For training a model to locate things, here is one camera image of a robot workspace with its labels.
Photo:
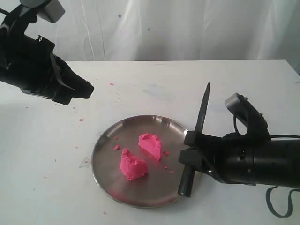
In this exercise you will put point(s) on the small pink dough crumb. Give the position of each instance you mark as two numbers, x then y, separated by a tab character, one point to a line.
116	147

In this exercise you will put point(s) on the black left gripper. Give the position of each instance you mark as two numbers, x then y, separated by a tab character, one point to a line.
30	65

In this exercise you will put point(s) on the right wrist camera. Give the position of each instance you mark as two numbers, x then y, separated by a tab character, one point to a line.
242	110

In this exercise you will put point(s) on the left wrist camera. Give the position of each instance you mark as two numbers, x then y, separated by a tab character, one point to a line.
29	11

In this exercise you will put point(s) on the white backdrop curtain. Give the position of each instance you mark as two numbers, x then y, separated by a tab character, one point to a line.
112	30

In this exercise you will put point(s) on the black knife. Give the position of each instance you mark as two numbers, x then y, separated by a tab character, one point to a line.
188	174

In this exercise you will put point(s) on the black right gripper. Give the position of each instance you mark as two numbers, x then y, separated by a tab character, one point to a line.
213	151

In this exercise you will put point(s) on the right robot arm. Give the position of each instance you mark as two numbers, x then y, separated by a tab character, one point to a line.
241	159

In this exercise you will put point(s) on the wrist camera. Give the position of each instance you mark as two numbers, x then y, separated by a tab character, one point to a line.
29	11
242	110

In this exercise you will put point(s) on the round steel plate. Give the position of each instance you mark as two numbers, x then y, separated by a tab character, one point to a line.
160	185

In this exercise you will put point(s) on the pink dough lump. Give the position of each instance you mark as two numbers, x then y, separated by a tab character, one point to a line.
152	144
131	166

